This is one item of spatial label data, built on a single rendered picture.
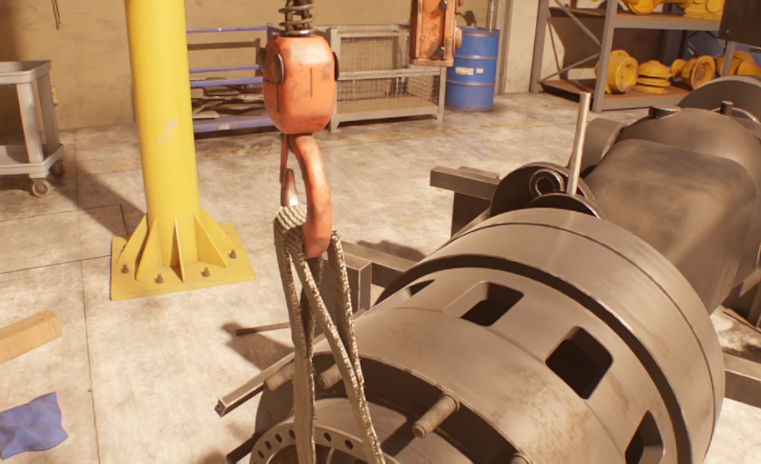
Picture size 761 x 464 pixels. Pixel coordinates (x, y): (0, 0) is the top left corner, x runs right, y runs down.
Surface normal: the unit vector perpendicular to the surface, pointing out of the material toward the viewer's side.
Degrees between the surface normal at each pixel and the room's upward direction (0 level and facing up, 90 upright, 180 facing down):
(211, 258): 90
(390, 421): 3
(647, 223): 27
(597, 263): 14
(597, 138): 34
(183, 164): 90
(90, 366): 0
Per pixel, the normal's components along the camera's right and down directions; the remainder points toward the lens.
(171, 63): 0.65, 0.33
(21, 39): 0.44, 0.38
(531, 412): 0.37, -0.71
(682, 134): -0.39, -0.59
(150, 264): 0.92, 0.18
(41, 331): 0.81, 0.26
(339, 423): -0.17, -0.95
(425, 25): -0.10, 0.40
